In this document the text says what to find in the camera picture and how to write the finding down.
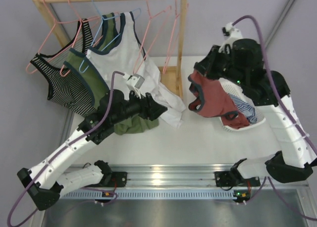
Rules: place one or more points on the green tank top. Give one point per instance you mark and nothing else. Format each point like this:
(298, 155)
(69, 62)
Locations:
(96, 86)

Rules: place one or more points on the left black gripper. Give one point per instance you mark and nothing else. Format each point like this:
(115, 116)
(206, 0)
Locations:
(149, 106)

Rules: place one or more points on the blue striped garment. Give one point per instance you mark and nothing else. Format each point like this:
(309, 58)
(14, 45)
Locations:
(245, 108)

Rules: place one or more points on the aluminium mounting rail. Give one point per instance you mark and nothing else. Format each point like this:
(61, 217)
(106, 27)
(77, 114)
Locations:
(171, 176)

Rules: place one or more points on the wooden clothes rack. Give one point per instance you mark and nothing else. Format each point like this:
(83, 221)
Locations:
(171, 71)

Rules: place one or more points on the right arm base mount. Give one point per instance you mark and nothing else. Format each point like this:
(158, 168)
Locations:
(226, 180)

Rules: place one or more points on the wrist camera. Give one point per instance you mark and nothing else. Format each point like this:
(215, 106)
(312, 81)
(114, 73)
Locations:
(134, 82)
(231, 34)

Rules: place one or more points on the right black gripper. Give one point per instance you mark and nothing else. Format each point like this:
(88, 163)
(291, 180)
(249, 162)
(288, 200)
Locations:
(205, 67)

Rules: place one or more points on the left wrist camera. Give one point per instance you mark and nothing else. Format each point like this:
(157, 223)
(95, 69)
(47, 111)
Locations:
(134, 82)

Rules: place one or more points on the white plastic laundry basket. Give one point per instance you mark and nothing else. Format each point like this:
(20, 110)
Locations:
(230, 87)

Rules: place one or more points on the slotted cable duct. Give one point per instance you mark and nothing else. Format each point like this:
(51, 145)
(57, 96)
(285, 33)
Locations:
(156, 194)

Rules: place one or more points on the red tank top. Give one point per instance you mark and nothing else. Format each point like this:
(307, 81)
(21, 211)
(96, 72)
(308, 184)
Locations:
(211, 100)

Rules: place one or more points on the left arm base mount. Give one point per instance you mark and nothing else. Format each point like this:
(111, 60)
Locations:
(117, 178)

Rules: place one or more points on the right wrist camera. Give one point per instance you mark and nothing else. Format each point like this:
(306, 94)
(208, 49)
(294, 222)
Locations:
(231, 34)

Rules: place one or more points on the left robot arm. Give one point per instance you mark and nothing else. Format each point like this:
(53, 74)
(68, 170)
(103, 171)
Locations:
(47, 182)

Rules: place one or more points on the black white striped tank top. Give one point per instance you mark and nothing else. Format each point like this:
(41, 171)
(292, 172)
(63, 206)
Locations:
(64, 88)

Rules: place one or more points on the blue wire hanger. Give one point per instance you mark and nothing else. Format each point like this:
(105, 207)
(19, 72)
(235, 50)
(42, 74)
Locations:
(99, 31)

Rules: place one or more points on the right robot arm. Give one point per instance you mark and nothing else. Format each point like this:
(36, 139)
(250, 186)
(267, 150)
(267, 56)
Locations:
(241, 62)

